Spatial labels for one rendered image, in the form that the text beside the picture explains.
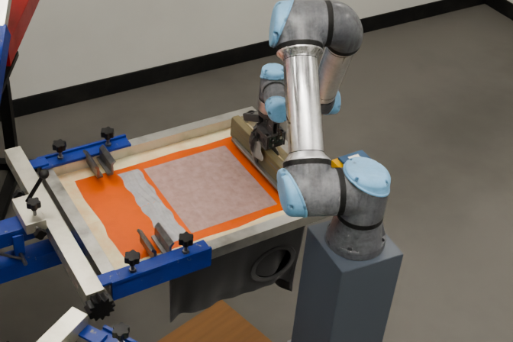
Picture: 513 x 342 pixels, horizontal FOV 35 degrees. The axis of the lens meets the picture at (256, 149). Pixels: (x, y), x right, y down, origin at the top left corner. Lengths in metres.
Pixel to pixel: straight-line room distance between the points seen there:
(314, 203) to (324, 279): 0.27
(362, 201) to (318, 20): 0.45
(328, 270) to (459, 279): 1.83
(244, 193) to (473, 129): 2.46
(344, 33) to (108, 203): 0.94
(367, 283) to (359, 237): 0.14
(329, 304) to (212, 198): 0.62
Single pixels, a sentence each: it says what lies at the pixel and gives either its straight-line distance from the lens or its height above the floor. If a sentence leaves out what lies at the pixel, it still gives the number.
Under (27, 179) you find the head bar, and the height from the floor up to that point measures 1.04.
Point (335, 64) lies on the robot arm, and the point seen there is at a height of 1.51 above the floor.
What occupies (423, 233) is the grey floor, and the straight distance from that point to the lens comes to 4.02.
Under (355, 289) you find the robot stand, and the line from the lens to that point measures 2.09.
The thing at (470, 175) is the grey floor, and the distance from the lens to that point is 4.47.
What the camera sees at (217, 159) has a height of 0.95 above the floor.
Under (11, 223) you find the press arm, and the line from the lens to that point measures 2.38.
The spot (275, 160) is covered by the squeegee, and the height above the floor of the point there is 1.05.
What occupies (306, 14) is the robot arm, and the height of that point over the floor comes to 1.69.
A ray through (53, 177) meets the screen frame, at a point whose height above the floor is 0.99.
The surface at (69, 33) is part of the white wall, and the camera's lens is 4.50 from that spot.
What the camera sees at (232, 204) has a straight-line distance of 2.54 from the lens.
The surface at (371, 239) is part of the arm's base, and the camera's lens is 2.03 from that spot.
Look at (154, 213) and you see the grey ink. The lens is 2.49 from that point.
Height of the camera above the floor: 2.60
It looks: 37 degrees down
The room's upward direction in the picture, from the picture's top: 5 degrees clockwise
